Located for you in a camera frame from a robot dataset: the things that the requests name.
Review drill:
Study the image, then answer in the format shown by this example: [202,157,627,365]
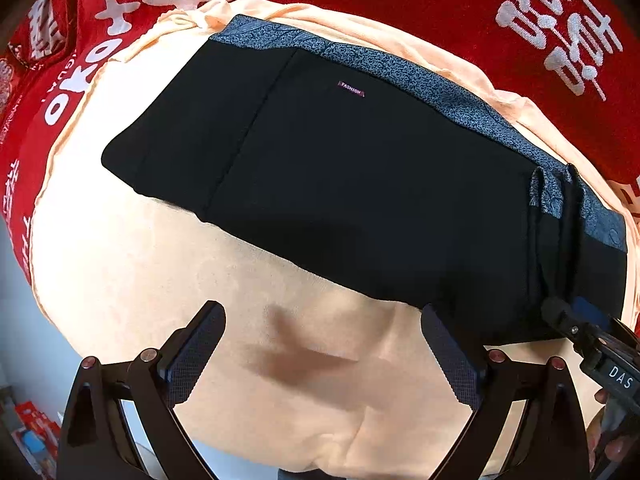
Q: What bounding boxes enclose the peach cloth sheet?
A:
[27,0,640,476]

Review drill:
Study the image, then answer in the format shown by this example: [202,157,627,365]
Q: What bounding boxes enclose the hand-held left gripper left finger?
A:
[56,300,227,480]

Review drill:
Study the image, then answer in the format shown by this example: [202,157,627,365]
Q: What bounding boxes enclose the red printed blanket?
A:
[0,0,640,311]

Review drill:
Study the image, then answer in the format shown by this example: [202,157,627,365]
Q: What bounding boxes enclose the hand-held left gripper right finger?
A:
[421,304,596,480]

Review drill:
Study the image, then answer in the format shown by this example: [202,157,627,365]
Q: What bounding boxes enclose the black pants with blue trim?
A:
[100,14,630,348]

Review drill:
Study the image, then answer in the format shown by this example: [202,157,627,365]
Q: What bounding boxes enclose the person's right hand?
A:
[586,387,640,480]

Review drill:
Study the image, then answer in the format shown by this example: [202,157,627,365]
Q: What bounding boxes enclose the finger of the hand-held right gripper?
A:
[541,296,608,343]

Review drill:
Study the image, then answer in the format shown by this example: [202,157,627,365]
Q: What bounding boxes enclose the red cardboard box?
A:
[12,401,62,468]

